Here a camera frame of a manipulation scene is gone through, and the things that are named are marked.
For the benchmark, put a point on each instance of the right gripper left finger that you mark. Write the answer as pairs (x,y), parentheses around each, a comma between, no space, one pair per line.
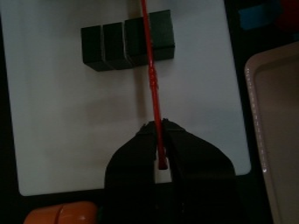
(130,180)

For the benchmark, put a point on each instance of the red plastic knife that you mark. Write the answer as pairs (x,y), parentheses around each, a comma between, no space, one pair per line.
(156,99)

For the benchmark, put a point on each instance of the pink plastic tray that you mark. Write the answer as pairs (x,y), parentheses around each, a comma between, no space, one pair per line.
(281,131)

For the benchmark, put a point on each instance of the white cutting board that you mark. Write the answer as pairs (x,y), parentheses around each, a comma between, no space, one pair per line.
(78,122)

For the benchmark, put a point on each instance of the orange toy carrot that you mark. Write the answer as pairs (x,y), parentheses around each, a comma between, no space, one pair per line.
(62,214)

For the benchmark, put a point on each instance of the blue tape patch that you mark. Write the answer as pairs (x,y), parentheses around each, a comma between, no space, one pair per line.
(257,16)

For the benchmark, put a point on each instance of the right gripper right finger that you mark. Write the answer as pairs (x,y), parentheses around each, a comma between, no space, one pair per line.
(202,180)

